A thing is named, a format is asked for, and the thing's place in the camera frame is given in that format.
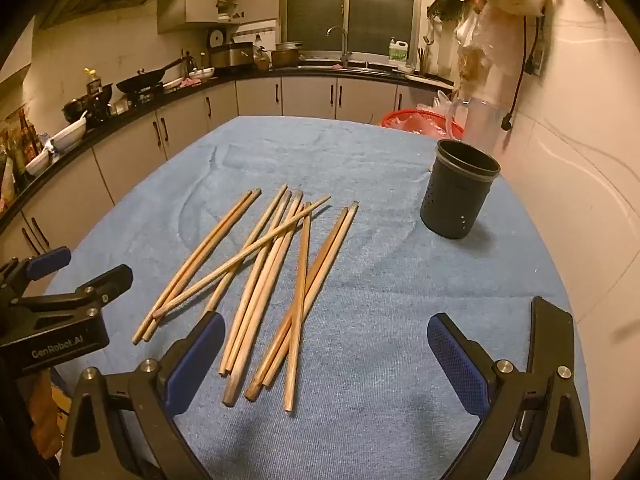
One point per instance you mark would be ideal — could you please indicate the black wok pan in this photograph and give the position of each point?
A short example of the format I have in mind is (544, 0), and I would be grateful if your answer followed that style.
(145, 80)

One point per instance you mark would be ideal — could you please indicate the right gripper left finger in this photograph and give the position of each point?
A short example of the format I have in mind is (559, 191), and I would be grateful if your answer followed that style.
(122, 426)

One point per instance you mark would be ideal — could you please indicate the kitchen window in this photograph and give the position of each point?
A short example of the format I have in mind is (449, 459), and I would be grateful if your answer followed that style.
(359, 26)

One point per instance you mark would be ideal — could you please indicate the clear glass pitcher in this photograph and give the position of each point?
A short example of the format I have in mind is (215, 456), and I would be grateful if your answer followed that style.
(481, 126)

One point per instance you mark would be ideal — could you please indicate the green detergent bottle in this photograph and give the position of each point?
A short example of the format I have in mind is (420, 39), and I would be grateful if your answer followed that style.
(398, 52)

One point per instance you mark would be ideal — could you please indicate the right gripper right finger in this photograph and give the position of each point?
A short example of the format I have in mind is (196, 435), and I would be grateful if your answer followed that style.
(537, 407)

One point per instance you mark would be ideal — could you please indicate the red plastic basket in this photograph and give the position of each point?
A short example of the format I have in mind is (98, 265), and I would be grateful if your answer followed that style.
(423, 122)

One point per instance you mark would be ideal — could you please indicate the wooden chopstick diagonal crossing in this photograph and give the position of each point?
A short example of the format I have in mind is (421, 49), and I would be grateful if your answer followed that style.
(239, 257)

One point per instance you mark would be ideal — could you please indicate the wooden chopstick thick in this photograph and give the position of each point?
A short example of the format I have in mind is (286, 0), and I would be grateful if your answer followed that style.
(237, 375)

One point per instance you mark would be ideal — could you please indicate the black utensil holder cup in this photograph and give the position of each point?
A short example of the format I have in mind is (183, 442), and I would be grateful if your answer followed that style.
(460, 181)

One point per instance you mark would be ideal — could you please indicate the white bowl on counter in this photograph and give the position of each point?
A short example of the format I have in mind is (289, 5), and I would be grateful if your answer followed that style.
(68, 137)

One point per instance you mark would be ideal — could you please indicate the cooking pot on counter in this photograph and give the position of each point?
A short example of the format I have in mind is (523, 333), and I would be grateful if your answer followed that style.
(286, 54)

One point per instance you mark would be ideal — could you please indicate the wooden chopstick vertical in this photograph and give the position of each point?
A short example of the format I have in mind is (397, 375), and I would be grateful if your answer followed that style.
(297, 316)

